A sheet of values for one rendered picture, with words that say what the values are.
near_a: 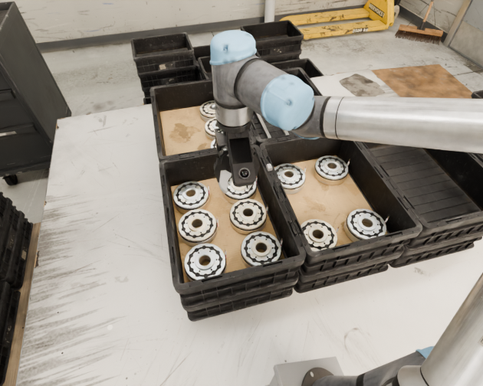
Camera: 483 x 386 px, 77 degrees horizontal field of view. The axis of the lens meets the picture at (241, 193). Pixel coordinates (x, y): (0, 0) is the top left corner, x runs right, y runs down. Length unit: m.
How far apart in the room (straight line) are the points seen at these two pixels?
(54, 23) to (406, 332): 3.91
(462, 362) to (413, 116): 0.32
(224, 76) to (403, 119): 0.29
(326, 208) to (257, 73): 0.53
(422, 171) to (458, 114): 0.64
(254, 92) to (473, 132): 0.31
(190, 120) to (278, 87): 0.77
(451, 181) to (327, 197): 0.41
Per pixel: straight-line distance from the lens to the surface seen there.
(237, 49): 0.51
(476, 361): 0.40
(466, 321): 0.40
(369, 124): 0.54
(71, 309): 1.00
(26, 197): 2.43
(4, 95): 2.05
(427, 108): 0.53
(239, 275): 0.67
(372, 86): 1.75
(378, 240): 0.78
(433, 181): 1.13
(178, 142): 1.11
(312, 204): 0.92
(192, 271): 0.76
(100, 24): 3.98
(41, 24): 4.07
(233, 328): 0.87
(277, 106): 0.45
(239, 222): 0.82
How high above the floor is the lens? 1.54
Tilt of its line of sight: 50 degrees down
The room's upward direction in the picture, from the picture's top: straight up
